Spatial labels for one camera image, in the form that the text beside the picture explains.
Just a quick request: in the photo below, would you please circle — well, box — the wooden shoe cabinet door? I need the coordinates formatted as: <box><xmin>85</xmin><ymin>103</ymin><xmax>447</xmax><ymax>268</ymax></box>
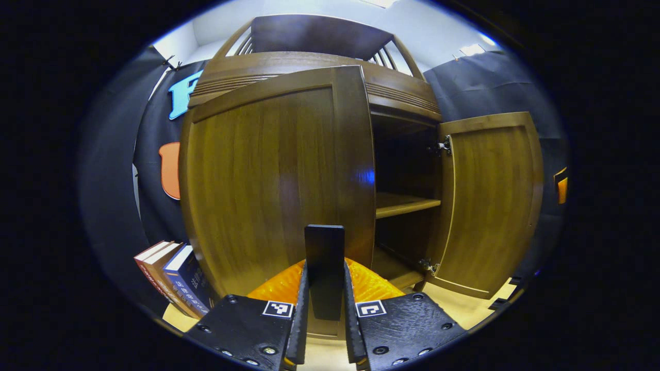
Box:
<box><xmin>425</xmin><ymin>112</ymin><xmax>545</xmax><ymax>299</ymax></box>
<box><xmin>179</xmin><ymin>65</ymin><xmax>377</xmax><ymax>341</ymax></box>

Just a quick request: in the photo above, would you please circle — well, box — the wooden inner shelf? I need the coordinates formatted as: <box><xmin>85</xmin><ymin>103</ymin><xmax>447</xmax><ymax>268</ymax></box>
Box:
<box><xmin>375</xmin><ymin>192</ymin><xmax>442</xmax><ymax>220</ymax></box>

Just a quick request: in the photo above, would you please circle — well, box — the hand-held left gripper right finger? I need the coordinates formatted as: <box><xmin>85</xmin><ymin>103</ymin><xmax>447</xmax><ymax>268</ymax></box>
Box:
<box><xmin>343</xmin><ymin>258</ymin><xmax>468</xmax><ymax>371</ymax></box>

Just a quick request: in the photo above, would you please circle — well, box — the red cover book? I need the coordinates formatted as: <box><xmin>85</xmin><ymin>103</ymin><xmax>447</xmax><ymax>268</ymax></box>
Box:
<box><xmin>142</xmin><ymin>242</ymin><xmax>199</xmax><ymax>317</ymax></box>
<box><xmin>134</xmin><ymin>240</ymin><xmax>178</xmax><ymax>305</ymax></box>

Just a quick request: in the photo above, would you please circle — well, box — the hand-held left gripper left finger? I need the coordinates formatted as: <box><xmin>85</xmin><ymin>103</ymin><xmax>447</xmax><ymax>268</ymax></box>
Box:
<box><xmin>184</xmin><ymin>259</ymin><xmax>310</xmax><ymax>371</ymax></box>

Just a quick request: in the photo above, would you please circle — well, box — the black door handle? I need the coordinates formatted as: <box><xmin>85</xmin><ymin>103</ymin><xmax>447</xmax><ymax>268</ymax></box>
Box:
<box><xmin>304</xmin><ymin>225</ymin><xmax>345</xmax><ymax>321</ymax></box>

